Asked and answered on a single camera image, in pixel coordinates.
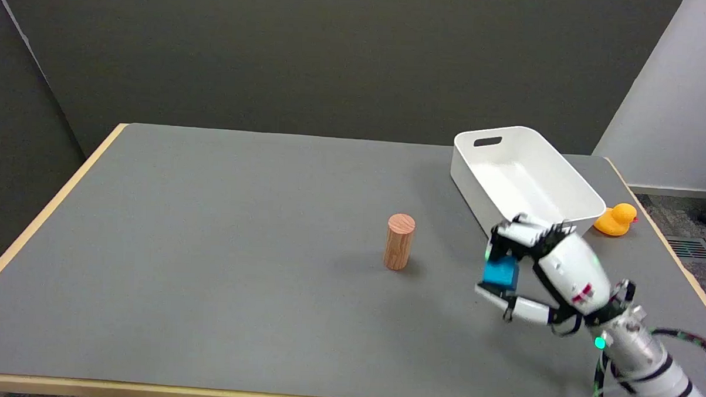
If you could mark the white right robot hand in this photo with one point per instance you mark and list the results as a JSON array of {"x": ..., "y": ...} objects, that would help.
[{"x": 568, "y": 270}]

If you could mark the blue cube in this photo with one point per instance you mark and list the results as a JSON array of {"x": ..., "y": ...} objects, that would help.
[{"x": 500, "y": 272}]

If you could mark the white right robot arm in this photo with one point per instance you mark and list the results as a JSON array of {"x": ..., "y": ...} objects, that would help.
[{"x": 652, "y": 362}]

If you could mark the white plastic box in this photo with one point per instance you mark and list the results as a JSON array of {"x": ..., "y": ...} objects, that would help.
[{"x": 521, "y": 175}]

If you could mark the yellow rubber duck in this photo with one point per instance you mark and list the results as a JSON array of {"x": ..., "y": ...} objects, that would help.
[{"x": 616, "y": 219}]

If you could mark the floor vent grille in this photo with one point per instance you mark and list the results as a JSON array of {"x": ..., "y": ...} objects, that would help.
[{"x": 690, "y": 248}]

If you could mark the wooden cylinder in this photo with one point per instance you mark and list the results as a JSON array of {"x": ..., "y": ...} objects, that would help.
[{"x": 399, "y": 242}]

